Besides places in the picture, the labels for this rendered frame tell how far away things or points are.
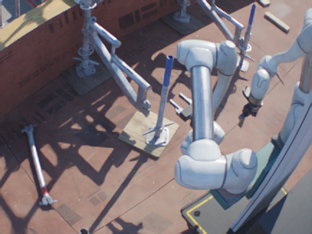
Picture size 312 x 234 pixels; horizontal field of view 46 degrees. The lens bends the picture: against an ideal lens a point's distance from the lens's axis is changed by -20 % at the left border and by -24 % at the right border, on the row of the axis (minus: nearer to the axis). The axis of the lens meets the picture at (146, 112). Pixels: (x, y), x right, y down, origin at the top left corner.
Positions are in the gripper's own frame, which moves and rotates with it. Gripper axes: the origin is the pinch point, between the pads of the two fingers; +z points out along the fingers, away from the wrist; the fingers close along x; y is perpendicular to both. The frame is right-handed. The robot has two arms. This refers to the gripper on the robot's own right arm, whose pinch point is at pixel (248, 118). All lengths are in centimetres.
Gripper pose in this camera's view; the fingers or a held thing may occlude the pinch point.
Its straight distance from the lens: 242.2
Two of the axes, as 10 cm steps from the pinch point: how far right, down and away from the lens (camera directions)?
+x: 8.2, -4.1, 4.0
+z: -0.8, 6.1, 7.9
